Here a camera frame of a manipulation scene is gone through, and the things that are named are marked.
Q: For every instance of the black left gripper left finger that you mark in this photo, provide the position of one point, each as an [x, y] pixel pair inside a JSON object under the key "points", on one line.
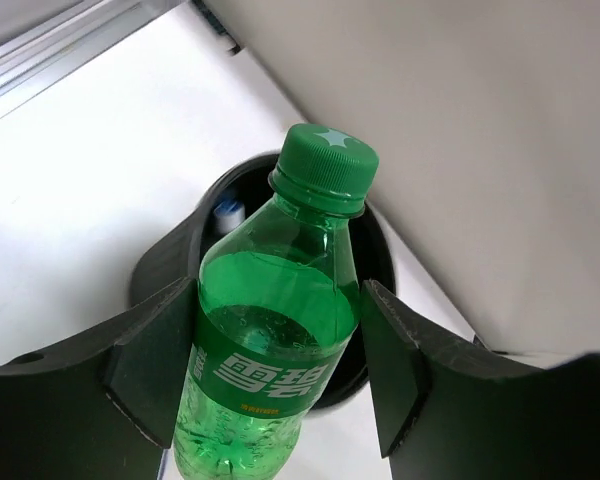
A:
{"points": [[101, 404]]}

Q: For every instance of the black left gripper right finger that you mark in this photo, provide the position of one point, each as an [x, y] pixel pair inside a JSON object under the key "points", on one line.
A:
{"points": [[446, 408]]}

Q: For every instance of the green soda bottle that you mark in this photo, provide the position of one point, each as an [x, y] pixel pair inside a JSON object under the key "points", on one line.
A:
{"points": [[278, 304]]}

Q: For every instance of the clear bottle blue label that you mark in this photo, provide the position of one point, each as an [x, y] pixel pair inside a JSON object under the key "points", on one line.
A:
{"points": [[228, 214]]}

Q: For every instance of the black ribbed plastic bin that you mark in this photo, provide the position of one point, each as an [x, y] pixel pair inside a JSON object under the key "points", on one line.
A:
{"points": [[180, 251]]}

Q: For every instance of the aluminium table frame rail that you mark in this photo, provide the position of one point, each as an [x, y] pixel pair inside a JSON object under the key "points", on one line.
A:
{"points": [[35, 60]]}

